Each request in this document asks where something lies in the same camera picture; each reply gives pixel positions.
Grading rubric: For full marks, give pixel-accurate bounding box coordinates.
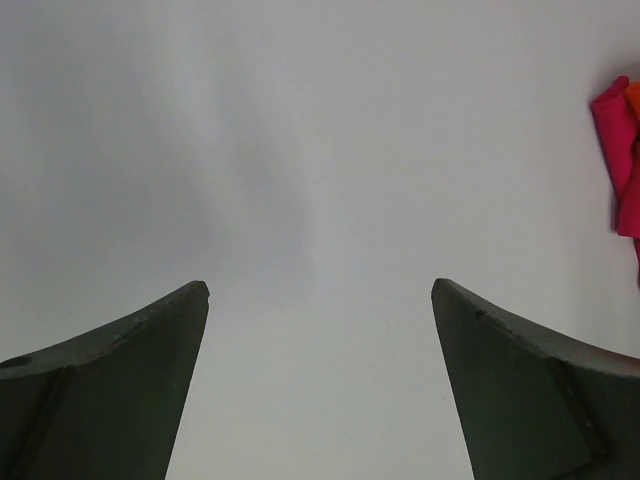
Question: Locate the orange t shirt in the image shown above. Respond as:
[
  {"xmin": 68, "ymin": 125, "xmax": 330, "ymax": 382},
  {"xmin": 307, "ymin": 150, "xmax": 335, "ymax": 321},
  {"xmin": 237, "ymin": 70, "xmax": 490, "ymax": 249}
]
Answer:
[{"xmin": 624, "ymin": 81, "xmax": 640, "ymax": 120}]

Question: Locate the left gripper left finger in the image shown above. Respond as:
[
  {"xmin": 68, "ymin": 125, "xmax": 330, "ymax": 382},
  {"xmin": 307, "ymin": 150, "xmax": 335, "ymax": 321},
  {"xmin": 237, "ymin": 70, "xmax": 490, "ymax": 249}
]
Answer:
[{"xmin": 1, "ymin": 281, "xmax": 209, "ymax": 480}]

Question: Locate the folded magenta t shirt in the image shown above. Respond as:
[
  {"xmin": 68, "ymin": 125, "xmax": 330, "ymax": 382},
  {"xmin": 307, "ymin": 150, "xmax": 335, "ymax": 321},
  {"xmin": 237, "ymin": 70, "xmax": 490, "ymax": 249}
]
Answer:
[{"xmin": 589, "ymin": 75, "xmax": 640, "ymax": 289}]

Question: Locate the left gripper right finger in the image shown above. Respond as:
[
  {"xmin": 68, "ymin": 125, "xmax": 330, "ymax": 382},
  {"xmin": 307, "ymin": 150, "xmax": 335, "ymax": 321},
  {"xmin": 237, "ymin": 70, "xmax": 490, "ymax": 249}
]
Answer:
[{"xmin": 431, "ymin": 278, "xmax": 639, "ymax": 479}]

